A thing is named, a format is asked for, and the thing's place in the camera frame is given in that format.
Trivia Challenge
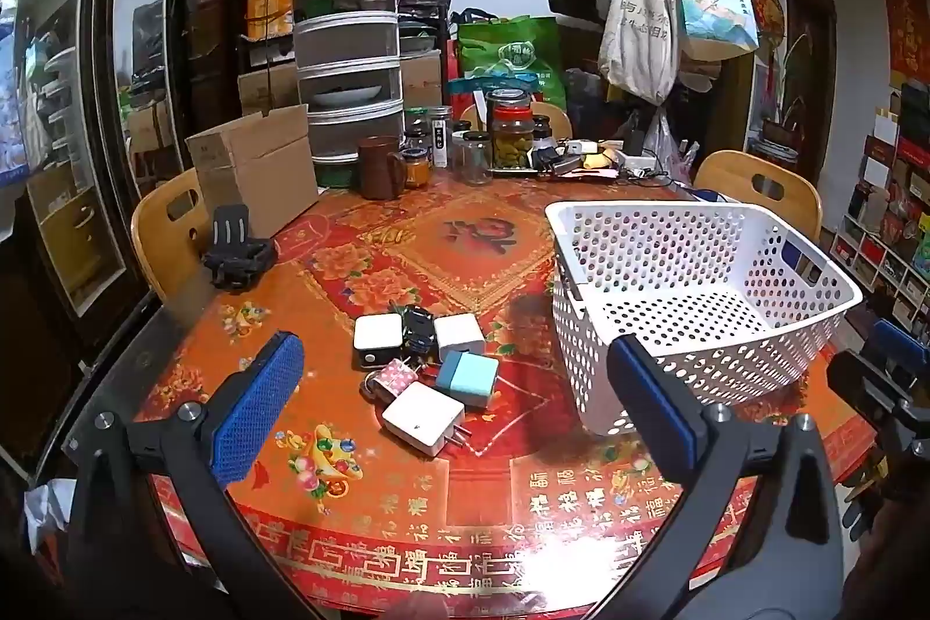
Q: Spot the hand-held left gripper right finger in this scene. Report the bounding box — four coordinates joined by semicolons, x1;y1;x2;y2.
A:
592;333;851;620

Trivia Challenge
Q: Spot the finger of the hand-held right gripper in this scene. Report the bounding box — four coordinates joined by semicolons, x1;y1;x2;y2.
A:
870;318;930;378
827;350;930;505

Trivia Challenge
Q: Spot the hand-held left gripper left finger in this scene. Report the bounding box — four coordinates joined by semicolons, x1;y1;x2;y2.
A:
62;331;328;620

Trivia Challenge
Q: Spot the white perforated plastic basket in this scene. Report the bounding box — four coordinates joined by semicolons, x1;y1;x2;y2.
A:
545;200;864;438

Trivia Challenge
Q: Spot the white charger with black side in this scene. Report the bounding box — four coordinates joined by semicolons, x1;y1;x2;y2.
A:
353;313;406;372

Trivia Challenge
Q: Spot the pink polka dot charger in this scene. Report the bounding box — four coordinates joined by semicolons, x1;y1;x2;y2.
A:
366;359;423;404

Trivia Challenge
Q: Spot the large white charger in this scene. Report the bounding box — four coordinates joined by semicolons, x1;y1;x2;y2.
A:
382;380;470;457

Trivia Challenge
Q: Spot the light blue charger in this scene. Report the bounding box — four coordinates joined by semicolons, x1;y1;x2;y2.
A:
434;350;501;413

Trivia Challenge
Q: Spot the small white cube charger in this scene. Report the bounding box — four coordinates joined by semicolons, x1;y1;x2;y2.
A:
434;314;487;364

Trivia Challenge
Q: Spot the person's right hand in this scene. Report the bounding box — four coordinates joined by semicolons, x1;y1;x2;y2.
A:
843;482;889;543

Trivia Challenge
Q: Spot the white shoe shelf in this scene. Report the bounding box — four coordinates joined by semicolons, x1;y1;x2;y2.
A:
828;212;930;332

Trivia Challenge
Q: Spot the red printed tablecloth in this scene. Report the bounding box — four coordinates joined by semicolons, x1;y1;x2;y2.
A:
134;166;884;617

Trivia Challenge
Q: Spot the open cardboard box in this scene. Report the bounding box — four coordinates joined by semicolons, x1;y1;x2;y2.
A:
184;103;330;220

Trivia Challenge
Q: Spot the potted plant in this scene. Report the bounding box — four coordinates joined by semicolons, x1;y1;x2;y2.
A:
756;35;818;160

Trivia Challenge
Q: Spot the brown ceramic mug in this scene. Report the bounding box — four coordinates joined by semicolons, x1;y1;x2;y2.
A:
356;135;409;202

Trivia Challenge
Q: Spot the clear plastic bag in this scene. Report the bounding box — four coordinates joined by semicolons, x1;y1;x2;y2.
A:
643;104;700;185

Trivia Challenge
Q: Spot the small orange jar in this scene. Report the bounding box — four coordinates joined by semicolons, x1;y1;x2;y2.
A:
401;148;430;189

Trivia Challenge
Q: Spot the empty glass jar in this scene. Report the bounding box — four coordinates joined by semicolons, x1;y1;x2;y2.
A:
458;131;494;186

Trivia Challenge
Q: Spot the pickle jar with red lid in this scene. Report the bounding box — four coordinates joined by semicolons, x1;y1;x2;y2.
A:
484;88;538;171

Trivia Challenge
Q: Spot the dark glass door cabinet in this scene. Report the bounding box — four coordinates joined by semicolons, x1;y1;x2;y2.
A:
0;0;277;367

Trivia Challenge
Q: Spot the cardboard box with red print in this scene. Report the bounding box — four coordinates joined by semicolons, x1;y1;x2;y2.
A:
399;51;445;110

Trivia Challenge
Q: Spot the white tiered food cover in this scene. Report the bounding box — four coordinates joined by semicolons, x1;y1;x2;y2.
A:
289;0;406;168

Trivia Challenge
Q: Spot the beige canvas tote bag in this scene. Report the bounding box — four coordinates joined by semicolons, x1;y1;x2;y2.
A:
596;0;681;107

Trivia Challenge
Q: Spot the green shopping bag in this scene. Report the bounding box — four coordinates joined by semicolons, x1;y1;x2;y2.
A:
455;15;568;113

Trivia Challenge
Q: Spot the blue printed paper bag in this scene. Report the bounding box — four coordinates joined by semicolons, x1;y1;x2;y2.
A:
667;0;761;62

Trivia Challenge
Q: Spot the black phone mount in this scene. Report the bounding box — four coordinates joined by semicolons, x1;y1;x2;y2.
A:
201;203;278;291

